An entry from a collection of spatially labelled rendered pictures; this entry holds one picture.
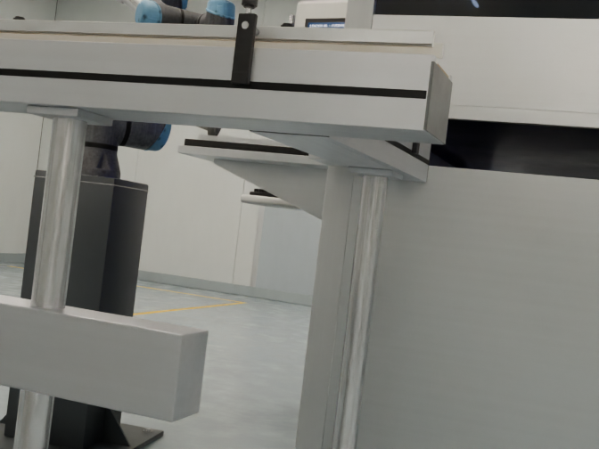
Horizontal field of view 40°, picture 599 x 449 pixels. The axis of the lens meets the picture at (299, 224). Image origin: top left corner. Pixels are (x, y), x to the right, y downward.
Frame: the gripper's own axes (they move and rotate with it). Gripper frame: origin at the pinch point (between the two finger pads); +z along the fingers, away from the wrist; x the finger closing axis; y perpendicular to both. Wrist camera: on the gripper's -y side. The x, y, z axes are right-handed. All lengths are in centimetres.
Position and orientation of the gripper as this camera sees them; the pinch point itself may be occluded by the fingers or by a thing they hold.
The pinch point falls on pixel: (214, 137)
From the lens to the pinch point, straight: 216.1
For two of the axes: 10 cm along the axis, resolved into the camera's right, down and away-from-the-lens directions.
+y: -9.3, -1.0, 3.5
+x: -3.5, -0.4, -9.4
